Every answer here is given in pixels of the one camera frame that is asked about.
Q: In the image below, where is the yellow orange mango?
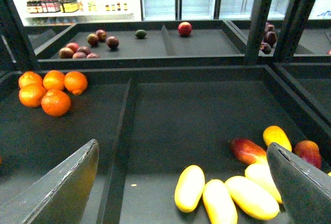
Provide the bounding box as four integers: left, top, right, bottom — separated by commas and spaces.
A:
263, 126, 292, 152

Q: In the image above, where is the dark green avocado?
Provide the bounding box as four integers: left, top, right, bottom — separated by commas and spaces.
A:
134, 29, 147, 39

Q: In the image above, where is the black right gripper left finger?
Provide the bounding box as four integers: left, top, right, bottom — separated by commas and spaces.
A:
1, 139, 99, 223

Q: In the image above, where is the red mango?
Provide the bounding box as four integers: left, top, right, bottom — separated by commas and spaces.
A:
230, 138, 267, 165
293, 140, 322, 169

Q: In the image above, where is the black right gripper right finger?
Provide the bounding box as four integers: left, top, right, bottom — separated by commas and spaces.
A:
266, 142, 330, 223

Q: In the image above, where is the orange fruit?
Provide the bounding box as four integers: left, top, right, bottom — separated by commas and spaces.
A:
19, 84, 47, 108
41, 89, 71, 117
43, 70, 65, 91
18, 71, 43, 88
64, 71, 88, 95

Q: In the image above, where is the red apple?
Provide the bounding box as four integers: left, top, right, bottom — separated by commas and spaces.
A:
177, 22, 192, 37

